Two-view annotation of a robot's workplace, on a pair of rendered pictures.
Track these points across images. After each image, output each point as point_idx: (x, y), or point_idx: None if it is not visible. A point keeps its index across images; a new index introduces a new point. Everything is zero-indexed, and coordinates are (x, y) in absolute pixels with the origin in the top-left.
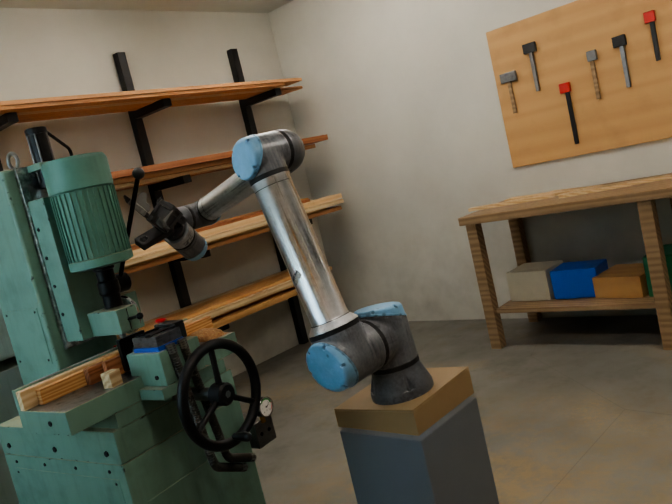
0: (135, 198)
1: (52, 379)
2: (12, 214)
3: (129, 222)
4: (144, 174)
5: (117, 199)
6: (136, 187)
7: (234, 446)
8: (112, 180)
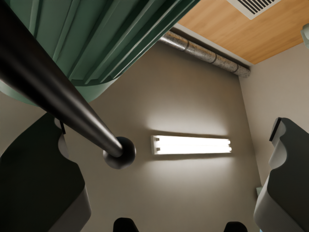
0: (110, 133)
1: None
2: None
3: (41, 47)
4: (132, 162)
5: (134, 56)
6: (118, 141)
7: None
8: (116, 78)
